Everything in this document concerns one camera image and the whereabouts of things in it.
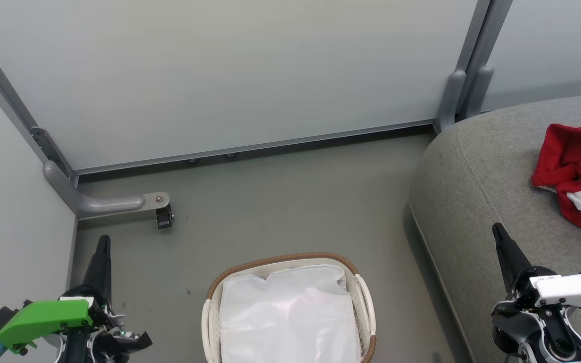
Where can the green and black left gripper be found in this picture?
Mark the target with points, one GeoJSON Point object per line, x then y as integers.
{"type": "Point", "coordinates": [43, 320]}

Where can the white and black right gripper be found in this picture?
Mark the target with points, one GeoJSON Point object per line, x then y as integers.
{"type": "Point", "coordinates": [568, 292]}

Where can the plain red garment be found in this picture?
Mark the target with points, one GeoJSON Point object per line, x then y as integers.
{"type": "Point", "coordinates": [568, 151]}

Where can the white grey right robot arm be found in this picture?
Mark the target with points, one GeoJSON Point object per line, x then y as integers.
{"type": "Point", "coordinates": [547, 343]}

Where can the white basket liner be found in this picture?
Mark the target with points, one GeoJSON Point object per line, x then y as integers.
{"type": "Point", "coordinates": [290, 317]}

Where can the white basket with brown rim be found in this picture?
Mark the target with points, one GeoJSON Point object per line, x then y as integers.
{"type": "Point", "coordinates": [366, 302]}

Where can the small black caster wheel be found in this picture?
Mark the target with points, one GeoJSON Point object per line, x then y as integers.
{"type": "Point", "coordinates": [164, 218]}

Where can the long grey partition foot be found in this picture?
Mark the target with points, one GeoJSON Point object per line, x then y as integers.
{"type": "Point", "coordinates": [99, 204]}

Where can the grey upholstered sofa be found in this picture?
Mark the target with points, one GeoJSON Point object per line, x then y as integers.
{"type": "Point", "coordinates": [472, 212]}

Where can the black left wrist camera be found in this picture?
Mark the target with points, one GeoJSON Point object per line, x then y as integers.
{"type": "Point", "coordinates": [0, 320]}

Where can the grey aluminium corner post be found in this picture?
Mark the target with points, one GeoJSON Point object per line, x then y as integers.
{"type": "Point", "coordinates": [13, 106]}

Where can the grey aluminium partition post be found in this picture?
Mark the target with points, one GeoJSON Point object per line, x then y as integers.
{"type": "Point", "coordinates": [482, 30]}

